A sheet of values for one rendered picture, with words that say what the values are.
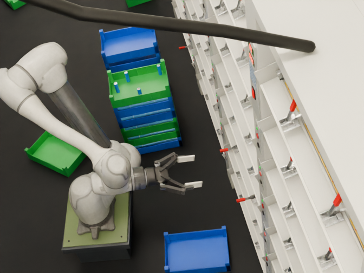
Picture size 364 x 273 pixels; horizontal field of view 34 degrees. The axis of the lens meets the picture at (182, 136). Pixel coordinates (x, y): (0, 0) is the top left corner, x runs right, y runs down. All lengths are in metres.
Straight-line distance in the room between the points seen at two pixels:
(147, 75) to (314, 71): 2.00
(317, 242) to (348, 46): 0.48
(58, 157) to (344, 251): 2.41
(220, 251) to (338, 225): 1.67
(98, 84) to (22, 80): 1.37
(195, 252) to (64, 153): 1.01
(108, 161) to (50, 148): 1.41
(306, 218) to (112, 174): 0.85
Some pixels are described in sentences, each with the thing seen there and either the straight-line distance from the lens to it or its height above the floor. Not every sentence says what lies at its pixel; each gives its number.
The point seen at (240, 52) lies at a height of 1.27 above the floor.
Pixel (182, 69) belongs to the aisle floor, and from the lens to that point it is 3.70.
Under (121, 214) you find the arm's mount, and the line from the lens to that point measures 2.83.
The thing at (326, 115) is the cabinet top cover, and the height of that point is 1.69.
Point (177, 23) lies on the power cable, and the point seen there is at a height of 1.85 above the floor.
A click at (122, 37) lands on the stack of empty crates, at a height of 0.40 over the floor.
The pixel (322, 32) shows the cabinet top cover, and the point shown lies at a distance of 1.28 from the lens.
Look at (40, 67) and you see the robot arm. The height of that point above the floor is 0.98.
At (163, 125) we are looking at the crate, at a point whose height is 0.20.
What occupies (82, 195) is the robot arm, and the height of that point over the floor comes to 0.48.
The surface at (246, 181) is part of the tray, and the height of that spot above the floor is 0.51.
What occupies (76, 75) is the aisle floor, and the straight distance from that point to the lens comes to 3.86.
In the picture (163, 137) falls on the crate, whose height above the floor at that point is 0.10.
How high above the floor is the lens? 2.53
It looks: 50 degrees down
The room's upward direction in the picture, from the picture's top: 13 degrees counter-clockwise
